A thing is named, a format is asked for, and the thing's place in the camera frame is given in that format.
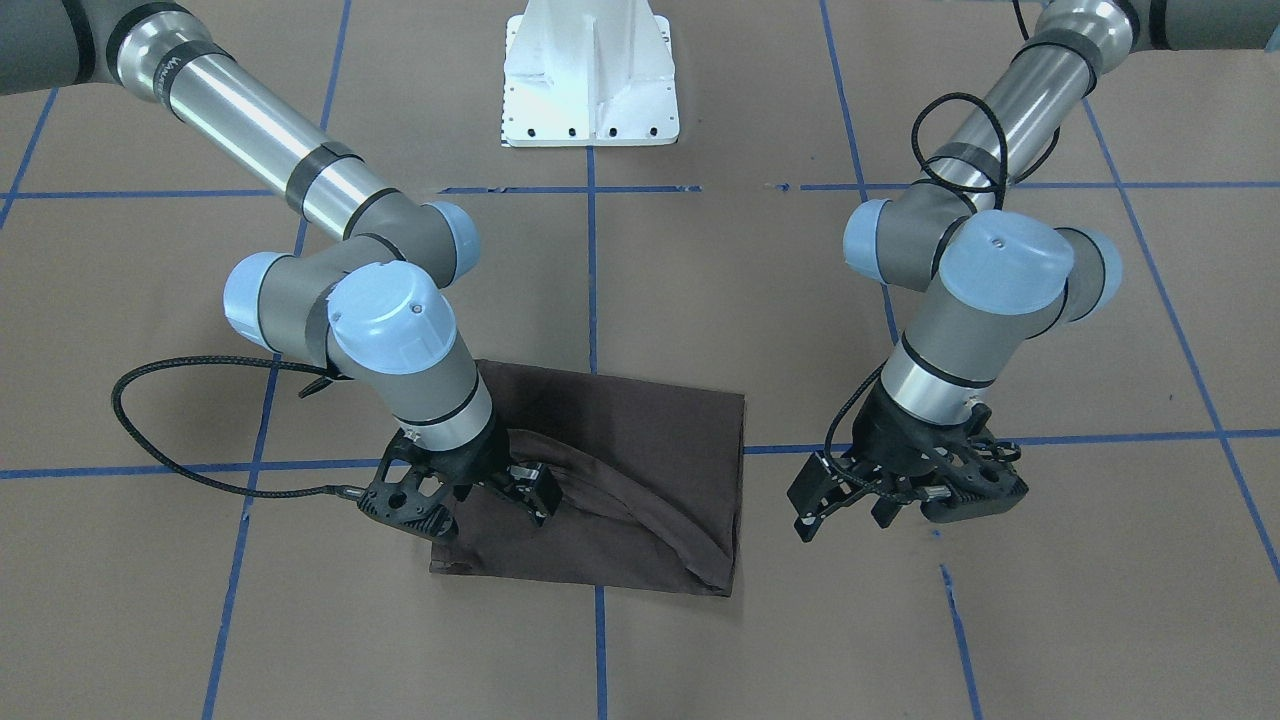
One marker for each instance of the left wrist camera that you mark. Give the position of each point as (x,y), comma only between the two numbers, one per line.
(974,472)

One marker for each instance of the dark brown t-shirt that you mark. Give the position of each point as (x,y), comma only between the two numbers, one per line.
(651,476)

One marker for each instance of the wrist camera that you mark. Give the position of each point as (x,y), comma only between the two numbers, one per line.
(974,472)
(408,494)

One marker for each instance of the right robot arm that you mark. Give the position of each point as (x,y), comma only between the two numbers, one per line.
(370,308)

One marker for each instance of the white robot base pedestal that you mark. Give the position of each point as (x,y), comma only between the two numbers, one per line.
(589,73)

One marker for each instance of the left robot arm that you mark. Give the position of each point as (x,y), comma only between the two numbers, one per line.
(991,278)

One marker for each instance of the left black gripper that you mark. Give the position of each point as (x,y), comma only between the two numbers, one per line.
(888,432)

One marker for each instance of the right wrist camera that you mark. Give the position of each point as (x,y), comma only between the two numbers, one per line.
(408,494)

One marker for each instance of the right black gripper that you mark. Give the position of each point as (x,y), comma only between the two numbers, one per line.
(481,459)

